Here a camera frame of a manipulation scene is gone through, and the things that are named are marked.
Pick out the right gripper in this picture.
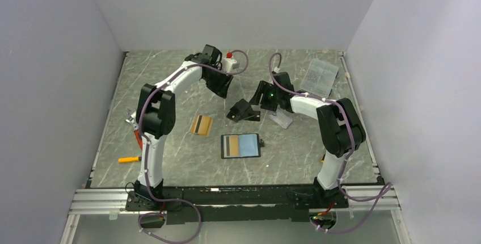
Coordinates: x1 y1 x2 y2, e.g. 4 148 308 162
249 81 281 112

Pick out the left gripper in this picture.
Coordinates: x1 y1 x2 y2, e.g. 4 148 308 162
204 67 234 99

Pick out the black card stack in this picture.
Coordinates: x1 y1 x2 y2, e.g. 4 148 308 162
226 99 260 123

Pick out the gold VIP card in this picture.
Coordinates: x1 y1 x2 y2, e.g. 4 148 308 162
222 135 240 158

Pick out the black leather card holder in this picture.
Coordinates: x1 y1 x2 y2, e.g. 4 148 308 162
221 133 264 159

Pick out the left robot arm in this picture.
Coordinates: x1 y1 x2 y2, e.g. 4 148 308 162
134 45 239 210

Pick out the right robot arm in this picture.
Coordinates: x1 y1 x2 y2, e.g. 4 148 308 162
249 72 366 207

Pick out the silver card stack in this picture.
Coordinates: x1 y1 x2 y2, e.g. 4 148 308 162
269 109 293 129

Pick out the gold card stack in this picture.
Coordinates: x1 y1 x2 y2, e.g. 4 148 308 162
190 115 213 136

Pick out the clear plastic screw box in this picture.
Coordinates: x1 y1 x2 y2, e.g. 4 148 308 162
300 58 339 98

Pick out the small metal clip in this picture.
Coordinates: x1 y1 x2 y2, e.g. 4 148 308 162
124 108 137 125

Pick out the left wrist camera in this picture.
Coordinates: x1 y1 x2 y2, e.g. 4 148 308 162
221 52 240 73

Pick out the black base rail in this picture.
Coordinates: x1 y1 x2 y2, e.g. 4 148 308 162
125 184 348 225

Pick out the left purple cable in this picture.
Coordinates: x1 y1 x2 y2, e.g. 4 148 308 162
137 49 250 244

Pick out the aluminium frame rail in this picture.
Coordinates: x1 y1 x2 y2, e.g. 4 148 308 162
69 186 401 215

